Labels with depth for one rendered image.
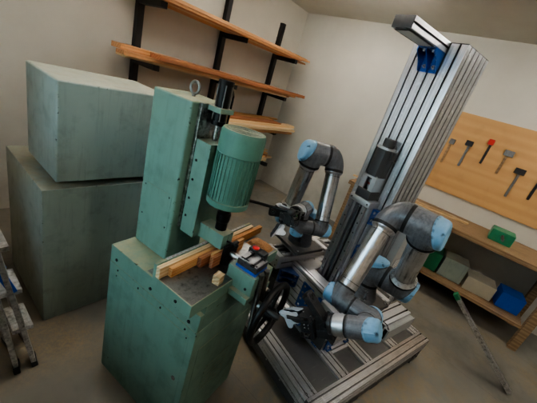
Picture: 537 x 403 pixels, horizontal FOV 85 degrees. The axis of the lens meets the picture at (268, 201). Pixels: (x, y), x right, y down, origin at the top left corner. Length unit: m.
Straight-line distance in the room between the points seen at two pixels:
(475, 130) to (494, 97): 0.36
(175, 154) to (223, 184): 0.24
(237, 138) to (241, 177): 0.15
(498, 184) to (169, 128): 3.55
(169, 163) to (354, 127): 3.46
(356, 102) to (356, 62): 0.53
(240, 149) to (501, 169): 3.37
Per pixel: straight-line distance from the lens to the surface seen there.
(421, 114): 1.60
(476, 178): 4.07
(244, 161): 1.08
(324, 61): 4.79
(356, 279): 1.15
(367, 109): 4.37
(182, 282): 1.18
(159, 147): 1.31
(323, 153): 1.51
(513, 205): 4.09
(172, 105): 1.24
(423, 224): 1.16
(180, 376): 1.50
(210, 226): 1.29
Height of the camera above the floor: 1.67
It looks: 22 degrees down
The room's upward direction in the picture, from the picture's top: 17 degrees clockwise
